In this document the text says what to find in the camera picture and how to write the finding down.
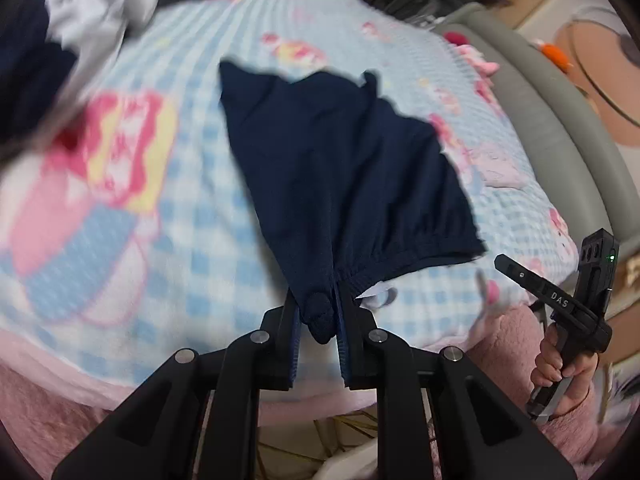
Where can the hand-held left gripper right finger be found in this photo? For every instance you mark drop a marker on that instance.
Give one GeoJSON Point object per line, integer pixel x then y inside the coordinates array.
{"type": "Point", "coordinates": [343, 347]}

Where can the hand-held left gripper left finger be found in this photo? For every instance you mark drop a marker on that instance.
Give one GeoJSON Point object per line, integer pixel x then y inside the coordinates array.
{"type": "Point", "coordinates": [295, 345]}

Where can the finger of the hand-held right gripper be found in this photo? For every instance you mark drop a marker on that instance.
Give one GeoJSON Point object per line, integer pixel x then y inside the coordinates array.
{"type": "Point", "coordinates": [530, 280]}

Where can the navy blue pants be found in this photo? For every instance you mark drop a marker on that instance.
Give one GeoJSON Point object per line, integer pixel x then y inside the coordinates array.
{"type": "Point", "coordinates": [345, 160]}

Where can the person's right forearm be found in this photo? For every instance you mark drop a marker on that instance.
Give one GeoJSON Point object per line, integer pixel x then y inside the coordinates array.
{"type": "Point", "coordinates": [585, 430]}

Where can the person's right hand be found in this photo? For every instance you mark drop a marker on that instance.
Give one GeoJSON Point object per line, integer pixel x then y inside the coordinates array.
{"type": "Point", "coordinates": [547, 360]}

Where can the checkered printed blanket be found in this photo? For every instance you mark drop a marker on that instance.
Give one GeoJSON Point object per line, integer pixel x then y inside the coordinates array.
{"type": "Point", "coordinates": [200, 185]}

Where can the round pink table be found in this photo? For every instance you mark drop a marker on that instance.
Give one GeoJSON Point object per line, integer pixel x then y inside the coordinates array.
{"type": "Point", "coordinates": [595, 75]}

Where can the pink plush toy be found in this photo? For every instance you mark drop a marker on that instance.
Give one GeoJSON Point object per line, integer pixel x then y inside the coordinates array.
{"type": "Point", "coordinates": [477, 60]}

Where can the orange toy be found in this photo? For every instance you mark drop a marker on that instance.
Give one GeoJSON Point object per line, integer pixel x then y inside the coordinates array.
{"type": "Point", "coordinates": [556, 54]}

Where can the pink fleece blanket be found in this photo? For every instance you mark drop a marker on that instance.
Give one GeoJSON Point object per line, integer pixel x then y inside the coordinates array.
{"type": "Point", "coordinates": [65, 405]}

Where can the navy and white jacket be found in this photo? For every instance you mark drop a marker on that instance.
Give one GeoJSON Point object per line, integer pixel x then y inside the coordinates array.
{"type": "Point", "coordinates": [85, 15]}

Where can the grey bed frame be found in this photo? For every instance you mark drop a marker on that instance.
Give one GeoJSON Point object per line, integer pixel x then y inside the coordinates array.
{"type": "Point", "coordinates": [550, 125]}

